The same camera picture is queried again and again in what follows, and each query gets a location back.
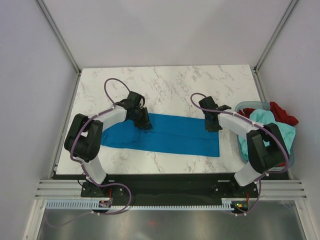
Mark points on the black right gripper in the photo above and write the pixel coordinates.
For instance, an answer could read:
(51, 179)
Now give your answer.
(210, 128)

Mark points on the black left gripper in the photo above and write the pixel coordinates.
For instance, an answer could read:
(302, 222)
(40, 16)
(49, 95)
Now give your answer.
(145, 123)

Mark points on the blue t shirt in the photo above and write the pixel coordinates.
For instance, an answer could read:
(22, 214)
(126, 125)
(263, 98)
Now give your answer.
(170, 134)

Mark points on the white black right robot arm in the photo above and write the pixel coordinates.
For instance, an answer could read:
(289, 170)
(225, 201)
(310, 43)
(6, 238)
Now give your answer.
(265, 145)

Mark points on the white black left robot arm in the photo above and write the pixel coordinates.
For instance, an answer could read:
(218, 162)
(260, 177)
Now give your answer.
(83, 140)

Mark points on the teal t shirt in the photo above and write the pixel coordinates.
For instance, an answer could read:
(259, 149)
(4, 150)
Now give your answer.
(287, 132)

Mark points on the red t shirt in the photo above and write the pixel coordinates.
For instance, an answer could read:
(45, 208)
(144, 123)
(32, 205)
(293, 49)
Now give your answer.
(266, 112)

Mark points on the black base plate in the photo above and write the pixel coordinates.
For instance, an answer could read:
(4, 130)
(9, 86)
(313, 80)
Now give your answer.
(120, 179)

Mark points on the white slotted cable duct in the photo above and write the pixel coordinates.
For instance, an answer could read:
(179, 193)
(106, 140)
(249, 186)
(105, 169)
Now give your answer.
(99, 205)

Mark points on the aluminium left corner post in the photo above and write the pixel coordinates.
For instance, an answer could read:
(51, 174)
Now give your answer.
(58, 35)

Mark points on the aluminium corner post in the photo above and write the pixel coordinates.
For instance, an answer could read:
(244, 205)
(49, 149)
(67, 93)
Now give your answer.
(58, 35)
(275, 35)

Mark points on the aluminium right corner post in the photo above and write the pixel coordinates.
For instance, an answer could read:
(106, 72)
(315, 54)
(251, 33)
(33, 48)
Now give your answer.
(275, 35)

